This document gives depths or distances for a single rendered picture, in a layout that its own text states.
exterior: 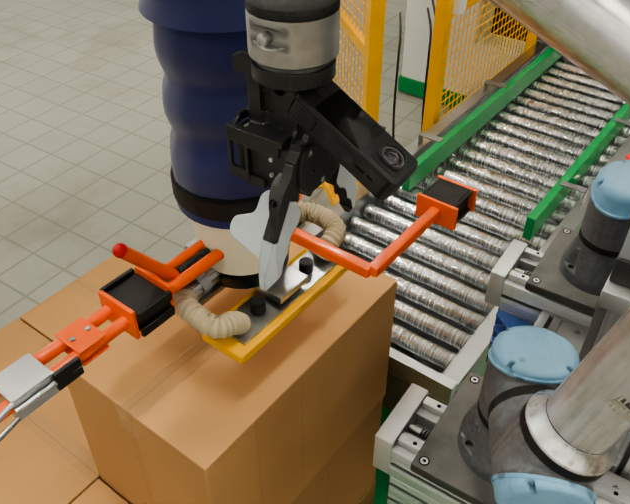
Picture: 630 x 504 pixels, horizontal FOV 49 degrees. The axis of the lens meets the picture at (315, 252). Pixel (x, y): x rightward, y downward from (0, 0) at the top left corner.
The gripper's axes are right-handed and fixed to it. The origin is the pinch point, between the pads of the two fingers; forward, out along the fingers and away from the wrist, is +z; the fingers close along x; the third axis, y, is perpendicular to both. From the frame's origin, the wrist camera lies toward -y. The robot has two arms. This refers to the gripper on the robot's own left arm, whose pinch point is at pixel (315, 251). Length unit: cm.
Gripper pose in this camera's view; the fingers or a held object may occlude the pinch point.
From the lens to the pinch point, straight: 68.8
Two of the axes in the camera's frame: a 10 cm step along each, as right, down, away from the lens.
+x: -5.5, 5.3, -6.4
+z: 0.0, 7.7, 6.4
